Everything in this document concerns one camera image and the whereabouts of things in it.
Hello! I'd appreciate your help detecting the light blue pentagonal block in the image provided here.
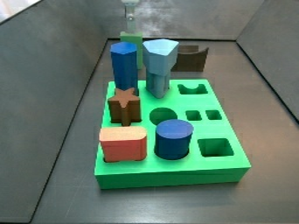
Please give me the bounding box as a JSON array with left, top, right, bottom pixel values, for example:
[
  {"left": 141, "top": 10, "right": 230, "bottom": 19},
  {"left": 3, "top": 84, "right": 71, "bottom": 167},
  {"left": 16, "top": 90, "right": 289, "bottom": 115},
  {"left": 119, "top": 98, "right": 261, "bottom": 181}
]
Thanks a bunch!
[{"left": 143, "top": 38, "right": 179, "bottom": 98}]

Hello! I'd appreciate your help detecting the green arch block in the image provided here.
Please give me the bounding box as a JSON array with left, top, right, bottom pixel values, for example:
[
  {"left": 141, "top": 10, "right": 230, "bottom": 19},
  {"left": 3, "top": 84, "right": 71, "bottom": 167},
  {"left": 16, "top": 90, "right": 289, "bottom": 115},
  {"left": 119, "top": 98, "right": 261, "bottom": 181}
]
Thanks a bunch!
[{"left": 121, "top": 31, "right": 143, "bottom": 69}]

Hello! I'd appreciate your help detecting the black curved holder stand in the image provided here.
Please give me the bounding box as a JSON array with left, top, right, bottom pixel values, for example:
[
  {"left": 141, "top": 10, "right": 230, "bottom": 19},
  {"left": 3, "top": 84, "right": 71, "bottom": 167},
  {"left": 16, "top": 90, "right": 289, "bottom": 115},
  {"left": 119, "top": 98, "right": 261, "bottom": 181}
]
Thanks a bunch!
[{"left": 173, "top": 45, "right": 210, "bottom": 72}]

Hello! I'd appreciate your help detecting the green shape sorter board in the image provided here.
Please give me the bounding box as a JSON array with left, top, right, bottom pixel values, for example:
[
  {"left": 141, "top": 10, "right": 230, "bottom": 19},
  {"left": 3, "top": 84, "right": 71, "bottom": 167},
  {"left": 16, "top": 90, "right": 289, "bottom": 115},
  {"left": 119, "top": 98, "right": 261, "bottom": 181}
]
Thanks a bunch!
[{"left": 95, "top": 79, "right": 251, "bottom": 189}]

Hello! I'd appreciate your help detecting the red rounded block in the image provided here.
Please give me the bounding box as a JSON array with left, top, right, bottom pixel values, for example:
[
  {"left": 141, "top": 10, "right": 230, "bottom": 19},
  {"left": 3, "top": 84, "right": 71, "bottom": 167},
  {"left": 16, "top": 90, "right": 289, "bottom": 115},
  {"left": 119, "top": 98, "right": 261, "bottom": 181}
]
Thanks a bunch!
[{"left": 99, "top": 126, "right": 147, "bottom": 163}]

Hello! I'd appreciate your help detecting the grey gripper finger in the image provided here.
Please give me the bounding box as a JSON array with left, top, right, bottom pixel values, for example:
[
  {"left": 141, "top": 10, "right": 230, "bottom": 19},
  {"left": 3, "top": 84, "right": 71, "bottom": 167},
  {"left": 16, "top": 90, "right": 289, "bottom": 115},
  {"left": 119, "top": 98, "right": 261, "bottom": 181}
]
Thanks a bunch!
[{"left": 122, "top": 0, "right": 139, "bottom": 33}]

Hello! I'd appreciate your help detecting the dark blue cylinder block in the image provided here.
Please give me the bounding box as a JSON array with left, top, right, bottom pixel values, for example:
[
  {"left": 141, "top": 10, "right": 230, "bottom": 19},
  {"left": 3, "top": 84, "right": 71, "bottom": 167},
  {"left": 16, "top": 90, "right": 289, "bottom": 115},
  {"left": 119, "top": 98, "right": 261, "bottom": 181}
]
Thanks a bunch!
[{"left": 154, "top": 119, "right": 194, "bottom": 160}]

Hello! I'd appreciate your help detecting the brown star block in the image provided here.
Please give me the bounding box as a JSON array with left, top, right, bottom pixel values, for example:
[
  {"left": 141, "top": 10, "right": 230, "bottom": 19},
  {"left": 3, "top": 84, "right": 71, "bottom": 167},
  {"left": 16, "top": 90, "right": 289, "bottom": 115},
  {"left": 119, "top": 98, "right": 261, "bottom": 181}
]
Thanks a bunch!
[{"left": 107, "top": 87, "right": 142, "bottom": 126}]

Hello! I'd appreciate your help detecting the dark blue hexagonal prism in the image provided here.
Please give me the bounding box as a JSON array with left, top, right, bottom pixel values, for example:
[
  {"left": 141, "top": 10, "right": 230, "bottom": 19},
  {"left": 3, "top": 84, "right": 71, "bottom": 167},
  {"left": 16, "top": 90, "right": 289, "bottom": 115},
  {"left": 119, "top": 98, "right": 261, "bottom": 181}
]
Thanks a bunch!
[{"left": 110, "top": 42, "right": 138, "bottom": 95}]

